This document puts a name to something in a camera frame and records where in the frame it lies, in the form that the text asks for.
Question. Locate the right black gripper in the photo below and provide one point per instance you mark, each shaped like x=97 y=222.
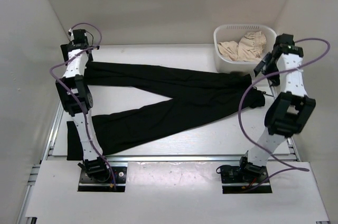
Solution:
x=262 y=66

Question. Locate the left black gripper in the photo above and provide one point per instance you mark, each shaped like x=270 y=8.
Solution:
x=64 y=48

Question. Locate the black trousers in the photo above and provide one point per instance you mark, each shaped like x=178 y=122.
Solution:
x=193 y=99

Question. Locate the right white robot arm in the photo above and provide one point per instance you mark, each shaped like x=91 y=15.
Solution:
x=289 y=112

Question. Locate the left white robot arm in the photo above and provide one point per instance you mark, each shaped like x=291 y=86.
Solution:
x=77 y=101

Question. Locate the beige garment in basket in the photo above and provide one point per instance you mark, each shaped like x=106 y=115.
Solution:
x=249 y=49

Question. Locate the white plastic basket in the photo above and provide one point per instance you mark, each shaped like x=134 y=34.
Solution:
x=234 y=32

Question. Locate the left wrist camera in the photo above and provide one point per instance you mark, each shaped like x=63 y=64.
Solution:
x=80 y=36

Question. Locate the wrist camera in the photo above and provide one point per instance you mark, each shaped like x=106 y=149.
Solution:
x=284 y=44
x=80 y=36

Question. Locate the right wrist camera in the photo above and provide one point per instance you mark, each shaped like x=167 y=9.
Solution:
x=284 y=44

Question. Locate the aluminium front rail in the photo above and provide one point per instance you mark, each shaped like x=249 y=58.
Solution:
x=173 y=158

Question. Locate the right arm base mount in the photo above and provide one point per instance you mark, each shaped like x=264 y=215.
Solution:
x=234 y=181

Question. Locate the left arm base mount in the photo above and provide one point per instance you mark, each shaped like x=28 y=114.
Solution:
x=103 y=182

